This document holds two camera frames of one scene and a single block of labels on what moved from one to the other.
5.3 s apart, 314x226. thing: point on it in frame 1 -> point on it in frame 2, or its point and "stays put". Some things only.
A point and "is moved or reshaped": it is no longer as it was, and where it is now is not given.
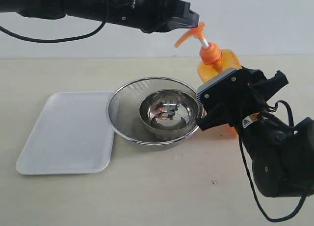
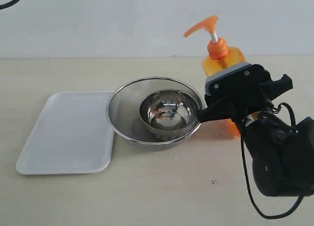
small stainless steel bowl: [169, 111] stays put
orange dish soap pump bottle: [214, 62] is moved or reshaped
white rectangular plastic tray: [71, 136] stays put
